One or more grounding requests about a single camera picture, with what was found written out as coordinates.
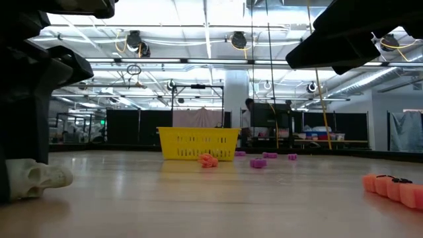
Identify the person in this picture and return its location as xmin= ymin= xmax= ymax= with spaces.
xmin=241 ymin=98 xmax=257 ymax=138

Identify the black partition panel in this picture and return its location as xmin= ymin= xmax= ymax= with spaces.
xmin=105 ymin=108 xmax=173 ymax=146

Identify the yellow plastic basket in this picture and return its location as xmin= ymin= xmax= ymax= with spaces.
xmin=157 ymin=127 xmax=241 ymax=162

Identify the yellow cable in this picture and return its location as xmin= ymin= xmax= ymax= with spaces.
xmin=306 ymin=0 xmax=333 ymax=151

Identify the black camera stand frame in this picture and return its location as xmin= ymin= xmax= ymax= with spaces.
xmin=170 ymin=83 xmax=225 ymax=129

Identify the black overhead camera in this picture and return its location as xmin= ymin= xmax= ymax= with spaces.
xmin=230 ymin=30 xmax=248 ymax=50

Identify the orange plastic toy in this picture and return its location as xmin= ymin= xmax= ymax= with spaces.
xmin=362 ymin=173 xmax=423 ymax=212
xmin=197 ymin=153 xmax=219 ymax=169

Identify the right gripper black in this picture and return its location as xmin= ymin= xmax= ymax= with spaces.
xmin=286 ymin=0 xmax=423 ymax=75

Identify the black equipment rack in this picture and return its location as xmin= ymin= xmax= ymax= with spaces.
xmin=250 ymin=102 xmax=294 ymax=149

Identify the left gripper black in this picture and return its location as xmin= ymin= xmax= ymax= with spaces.
xmin=0 ymin=0 xmax=116 ymax=165

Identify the work table with boxes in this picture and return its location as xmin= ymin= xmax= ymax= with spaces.
xmin=292 ymin=124 xmax=369 ymax=150

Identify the beige plastic skull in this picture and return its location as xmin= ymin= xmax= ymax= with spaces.
xmin=5 ymin=158 xmax=74 ymax=201

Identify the grey hanging cloth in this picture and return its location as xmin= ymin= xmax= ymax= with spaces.
xmin=389 ymin=110 xmax=423 ymax=153

